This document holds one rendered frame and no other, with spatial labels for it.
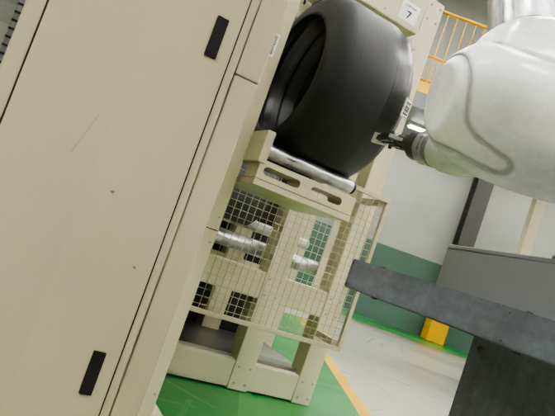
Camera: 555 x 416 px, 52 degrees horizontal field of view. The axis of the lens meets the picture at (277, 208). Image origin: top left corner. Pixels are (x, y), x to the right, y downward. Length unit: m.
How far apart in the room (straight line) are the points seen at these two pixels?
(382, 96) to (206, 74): 0.84
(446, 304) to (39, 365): 0.66
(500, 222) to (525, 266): 11.05
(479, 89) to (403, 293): 0.25
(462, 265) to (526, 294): 0.10
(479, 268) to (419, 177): 10.53
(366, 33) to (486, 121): 1.14
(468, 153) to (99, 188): 0.58
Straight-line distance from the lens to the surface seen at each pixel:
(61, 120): 0.97
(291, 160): 1.75
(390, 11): 2.42
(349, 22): 1.80
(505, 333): 0.61
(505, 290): 0.74
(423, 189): 11.28
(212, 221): 1.74
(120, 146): 0.98
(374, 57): 1.76
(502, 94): 0.67
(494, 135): 0.68
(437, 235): 11.32
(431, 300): 0.67
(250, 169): 1.72
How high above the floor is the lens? 0.63
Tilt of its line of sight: 4 degrees up
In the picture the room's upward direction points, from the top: 19 degrees clockwise
